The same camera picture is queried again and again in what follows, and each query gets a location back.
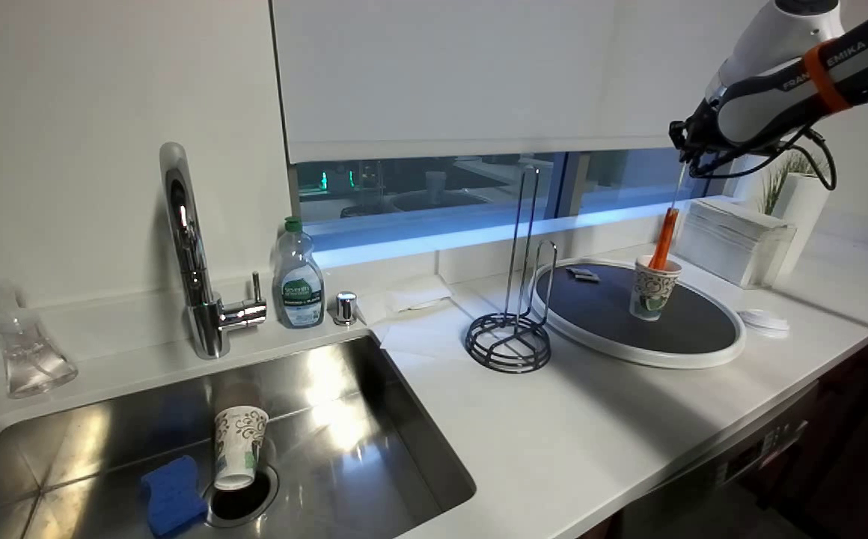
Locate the round dark tray white rim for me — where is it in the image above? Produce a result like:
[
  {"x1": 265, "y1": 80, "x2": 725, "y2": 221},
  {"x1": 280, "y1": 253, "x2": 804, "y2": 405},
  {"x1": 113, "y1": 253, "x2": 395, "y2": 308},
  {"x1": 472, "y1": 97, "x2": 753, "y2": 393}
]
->
[{"x1": 527, "y1": 257, "x2": 747, "y2": 371}]

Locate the black wire towel holder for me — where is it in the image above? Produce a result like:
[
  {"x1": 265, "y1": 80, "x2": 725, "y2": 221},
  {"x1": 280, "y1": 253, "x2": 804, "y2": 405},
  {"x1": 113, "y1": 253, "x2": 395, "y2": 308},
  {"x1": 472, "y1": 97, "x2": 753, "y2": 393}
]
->
[{"x1": 463, "y1": 161, "x2": 565, "y2": 378}]

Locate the chrome kitchen faucet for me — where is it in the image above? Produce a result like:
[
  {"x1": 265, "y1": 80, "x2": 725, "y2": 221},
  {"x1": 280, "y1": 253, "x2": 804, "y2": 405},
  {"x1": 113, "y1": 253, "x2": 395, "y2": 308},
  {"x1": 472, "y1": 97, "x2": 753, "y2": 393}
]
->
[{"x1": 154, "y1": 142, "x2": 271, "y2": 362}]

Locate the blue sponge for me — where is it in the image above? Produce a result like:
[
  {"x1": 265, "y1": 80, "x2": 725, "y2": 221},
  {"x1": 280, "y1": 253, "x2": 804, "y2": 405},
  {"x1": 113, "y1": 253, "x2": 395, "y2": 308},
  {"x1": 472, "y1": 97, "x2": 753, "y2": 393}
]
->
[{"x1": 137, "y1": 456, "x2": 210, "y2": 539}]

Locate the white vase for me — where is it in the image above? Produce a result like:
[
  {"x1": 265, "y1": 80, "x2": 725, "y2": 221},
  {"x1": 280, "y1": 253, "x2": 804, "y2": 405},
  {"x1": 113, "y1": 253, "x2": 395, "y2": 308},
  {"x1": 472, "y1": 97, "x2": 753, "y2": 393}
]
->
[{"x1": 773, "y1": 173, "x2": 834, "y2": 289}]

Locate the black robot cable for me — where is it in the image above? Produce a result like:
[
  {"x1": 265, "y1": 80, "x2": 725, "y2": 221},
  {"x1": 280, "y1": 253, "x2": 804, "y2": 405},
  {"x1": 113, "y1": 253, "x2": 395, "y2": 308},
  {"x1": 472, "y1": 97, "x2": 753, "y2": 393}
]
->
[{"x1": 668, "y1": 116, "x2": 840, "y2": 196}]

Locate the orange carrot-shaped object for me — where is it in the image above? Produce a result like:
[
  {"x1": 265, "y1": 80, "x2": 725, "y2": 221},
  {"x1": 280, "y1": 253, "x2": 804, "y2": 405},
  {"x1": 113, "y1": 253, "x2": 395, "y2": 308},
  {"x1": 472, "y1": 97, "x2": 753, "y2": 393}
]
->
[{"x1": 647, "y1": 208, "x2": 683, "y2": 277}]

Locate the black dishwasher front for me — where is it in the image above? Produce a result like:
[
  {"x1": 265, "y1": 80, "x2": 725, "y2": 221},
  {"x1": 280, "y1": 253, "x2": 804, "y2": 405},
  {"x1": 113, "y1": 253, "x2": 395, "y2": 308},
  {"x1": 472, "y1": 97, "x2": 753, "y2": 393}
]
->
[{"x1": 591, "y1": 328, "x2": 868, "y2": 539}]

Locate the small chrome sink knob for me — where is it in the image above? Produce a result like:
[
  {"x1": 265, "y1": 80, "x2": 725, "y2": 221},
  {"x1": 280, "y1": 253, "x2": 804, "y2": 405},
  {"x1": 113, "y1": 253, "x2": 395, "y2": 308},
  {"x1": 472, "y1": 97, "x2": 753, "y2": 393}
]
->
[{"x1": 327, "y1": 289, "x2": 361, "y2": 329}]

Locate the stainless steel sink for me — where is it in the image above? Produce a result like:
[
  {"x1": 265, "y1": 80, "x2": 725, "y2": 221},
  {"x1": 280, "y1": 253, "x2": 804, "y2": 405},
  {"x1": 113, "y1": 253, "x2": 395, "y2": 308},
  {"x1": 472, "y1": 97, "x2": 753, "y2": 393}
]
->
[{"x1": 0, "y1": 334, "x2": 478, "y2": 539}]

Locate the green dish soap bottle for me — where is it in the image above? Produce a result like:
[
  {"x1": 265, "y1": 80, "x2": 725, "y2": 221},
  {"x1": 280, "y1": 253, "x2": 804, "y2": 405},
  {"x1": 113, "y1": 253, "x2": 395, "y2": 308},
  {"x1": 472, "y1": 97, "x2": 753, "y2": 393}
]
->
[{"x1": 268, "y1": 215, "x2": 328, "y2": 334}]

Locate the white roller blind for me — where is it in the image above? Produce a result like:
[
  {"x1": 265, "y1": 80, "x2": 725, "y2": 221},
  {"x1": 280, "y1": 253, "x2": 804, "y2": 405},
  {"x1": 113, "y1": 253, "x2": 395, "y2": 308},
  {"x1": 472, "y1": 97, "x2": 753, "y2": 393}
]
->
[{"x1": 268, "y1": 0, "x2": 767, "y2": 169}]

